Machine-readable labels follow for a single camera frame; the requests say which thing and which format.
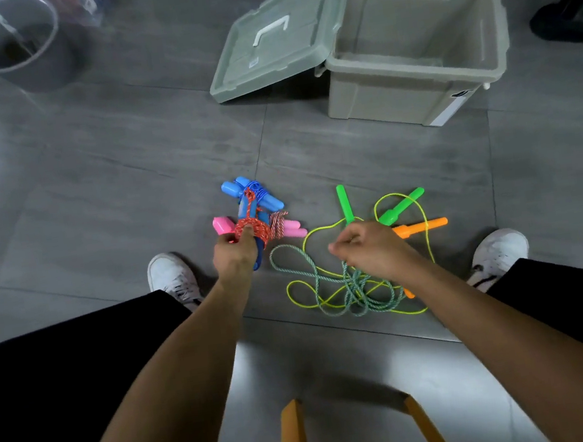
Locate white left shoe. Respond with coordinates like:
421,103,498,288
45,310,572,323
144,248,206,317

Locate person's right forearm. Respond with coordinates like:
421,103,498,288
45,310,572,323
400,236,583,442

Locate clear plastic lidded bin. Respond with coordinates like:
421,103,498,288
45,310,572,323
49,0,125,35

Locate orange-handled yellow jump rope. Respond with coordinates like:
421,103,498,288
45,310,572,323
274,185,462,333

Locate person's right hand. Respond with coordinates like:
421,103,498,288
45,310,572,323
324,212,432,295

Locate green-handled braided jump rope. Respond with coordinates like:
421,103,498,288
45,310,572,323
259,172,443,330

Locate grey plastic storage box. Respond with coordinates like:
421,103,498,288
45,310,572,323
312,0,522,142

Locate grey metal bowl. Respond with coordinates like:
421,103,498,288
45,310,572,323
0,0,89,100

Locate pink-handled red-white braided rope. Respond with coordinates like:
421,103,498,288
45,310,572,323
210,203,310,252

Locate person's left forearm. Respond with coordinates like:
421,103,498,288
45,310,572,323
38,276,272,442

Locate blue-handled jump rope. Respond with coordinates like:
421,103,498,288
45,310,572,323
219,170,287,221

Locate navy foam-handled red jump rope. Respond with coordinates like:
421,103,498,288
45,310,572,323
226,185,278,274

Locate person's left leg black trousers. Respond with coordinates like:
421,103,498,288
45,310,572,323
0,284,225,442

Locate white shoe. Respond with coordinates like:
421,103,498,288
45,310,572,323
459,226,536,296
144,248,206,317

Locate white right shoe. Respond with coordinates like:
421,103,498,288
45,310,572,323
459,226,536,296

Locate person's left hand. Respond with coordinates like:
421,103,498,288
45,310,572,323
208,225,264,290

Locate grey-green box lid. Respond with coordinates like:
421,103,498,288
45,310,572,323
196,0,363,105

